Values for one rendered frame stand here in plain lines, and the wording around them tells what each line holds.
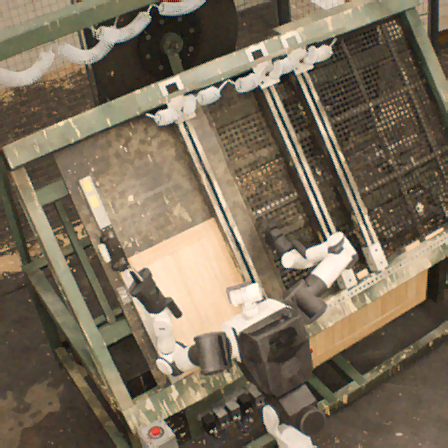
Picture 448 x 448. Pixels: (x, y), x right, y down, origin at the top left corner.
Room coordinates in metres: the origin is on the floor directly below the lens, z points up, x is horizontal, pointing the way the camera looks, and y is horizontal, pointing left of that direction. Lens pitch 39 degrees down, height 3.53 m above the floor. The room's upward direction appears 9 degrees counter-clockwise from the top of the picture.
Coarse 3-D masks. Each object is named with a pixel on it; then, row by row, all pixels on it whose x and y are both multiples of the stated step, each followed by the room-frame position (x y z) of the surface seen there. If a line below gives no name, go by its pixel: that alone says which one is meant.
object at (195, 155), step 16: (176, 80) 3.06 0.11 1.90; (192, 96) 2.92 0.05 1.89; (192, 112) 2.91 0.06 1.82; (176, 128) 2.99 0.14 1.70; (192, 128) 2.97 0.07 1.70; (192, 144) 2.95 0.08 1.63; (192, 160) 2.89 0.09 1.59; (208, 176) 2.86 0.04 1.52; (208, 192) 2.80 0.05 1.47; (224, 208) 2.77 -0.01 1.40; (224, 224) 2.73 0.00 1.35; (224, 240) 2.72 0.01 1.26; (240, 240) 2.69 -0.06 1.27; (240, 256) 2.66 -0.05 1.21; (240, 272) 2.62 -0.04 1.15; (256, 272) 2.62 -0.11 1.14
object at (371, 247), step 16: (304, 48) 3.31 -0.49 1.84; (304, 64) 3.26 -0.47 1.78; (304, 80) 3.25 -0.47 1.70; (304, 96) 3.20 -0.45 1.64; (320, 112) 3.16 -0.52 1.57; (320, 128) 3.11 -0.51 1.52; (320, 144) 3.11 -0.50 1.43; (336, 144) 3.08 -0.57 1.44; (336, 160) 3.03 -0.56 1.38; (336, 176) 3.01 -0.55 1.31; (352, 192) 2.96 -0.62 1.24; (352, 208) 2.91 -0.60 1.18; (352, 224) 2.91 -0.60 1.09; (368, 224) 2.87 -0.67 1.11; (368, 240) 2.82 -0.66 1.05; (368, 256) 2.80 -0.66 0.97; (384, 256) 2.78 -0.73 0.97
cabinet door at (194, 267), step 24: (168, 240) 2.67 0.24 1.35; (192, 240) 2.70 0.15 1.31; (216, 240) 2.72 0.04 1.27; (144, 264) 2.59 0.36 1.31; (168, 264) 2.61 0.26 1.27; (192, 264) 2.63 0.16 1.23; (216, 264) 2.65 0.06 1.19; (168, 288) 2.54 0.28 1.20; (192, 288) 2.56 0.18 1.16; (216, 288) 2.58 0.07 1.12; (192, 312) 2.49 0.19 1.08; (216, 312) 2.51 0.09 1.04; (240, 312) 2.53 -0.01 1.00; (192, 336) 2.42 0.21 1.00
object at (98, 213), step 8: (88, 176) 2.76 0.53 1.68; (80, 184) 2.74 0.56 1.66; (88, 192) 2.74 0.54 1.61; (96, 192) 2.73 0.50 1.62; (88, 200) 2.70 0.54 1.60; (96, 208) 2.68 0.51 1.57; (96, 216) 2.66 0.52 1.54; (104, 216) 2.67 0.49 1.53; (96, 224) 2.67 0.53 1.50; (104, 224) 2.65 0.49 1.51; (112, 256) 2.57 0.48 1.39; (120, 272) 2.53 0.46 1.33; (128, 272) 2.54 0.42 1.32; (128, 280) 2.51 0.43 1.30; (136, 304) 2.45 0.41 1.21; (144, 312) 2.44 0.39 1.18; (144, 320) 2.41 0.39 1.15; (152, 320) 2.42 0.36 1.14; (144, 328) 2.41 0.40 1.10; (152, 328) 2.40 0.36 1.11; (152, 336) 2.38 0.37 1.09; (152, 344) 2.37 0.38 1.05; (168, 376) 2.28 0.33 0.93
